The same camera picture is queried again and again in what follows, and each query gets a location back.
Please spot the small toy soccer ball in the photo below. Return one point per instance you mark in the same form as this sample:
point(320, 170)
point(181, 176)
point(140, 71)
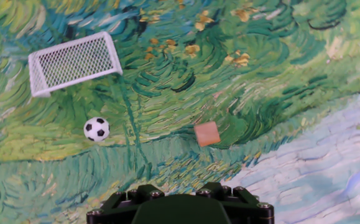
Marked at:
point(96, 129)

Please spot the painted landscape print cloth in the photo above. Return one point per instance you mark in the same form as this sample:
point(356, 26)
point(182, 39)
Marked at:
point(260, 77)

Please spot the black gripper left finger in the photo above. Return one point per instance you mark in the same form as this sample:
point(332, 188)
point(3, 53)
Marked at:
point(114, 211)

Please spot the small wooden cube block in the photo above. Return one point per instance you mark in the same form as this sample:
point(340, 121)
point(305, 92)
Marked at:
point(207, 134)

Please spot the white mesh toy goal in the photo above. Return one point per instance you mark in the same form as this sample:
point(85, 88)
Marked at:
point(74, 62)

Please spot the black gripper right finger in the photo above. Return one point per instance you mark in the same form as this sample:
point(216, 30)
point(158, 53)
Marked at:
point(248, 211)

